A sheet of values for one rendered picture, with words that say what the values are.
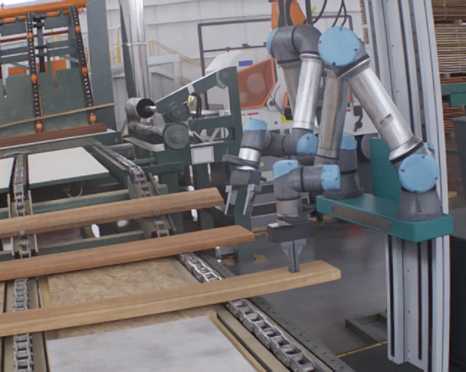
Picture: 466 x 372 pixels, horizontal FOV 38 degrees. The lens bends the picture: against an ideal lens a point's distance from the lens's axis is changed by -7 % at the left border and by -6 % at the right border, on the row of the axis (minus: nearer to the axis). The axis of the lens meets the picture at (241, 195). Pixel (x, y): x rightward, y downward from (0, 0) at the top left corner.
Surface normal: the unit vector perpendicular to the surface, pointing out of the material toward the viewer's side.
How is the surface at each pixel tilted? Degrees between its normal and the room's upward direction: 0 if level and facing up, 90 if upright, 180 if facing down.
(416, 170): 97
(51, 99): 46
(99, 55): 90
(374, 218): 90
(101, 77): 90
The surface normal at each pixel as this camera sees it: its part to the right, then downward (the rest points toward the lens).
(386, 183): -0.93, 0.15
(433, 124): 0.36, 0.13
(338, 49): -0.29, 0.07
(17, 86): 0.15, -0.58
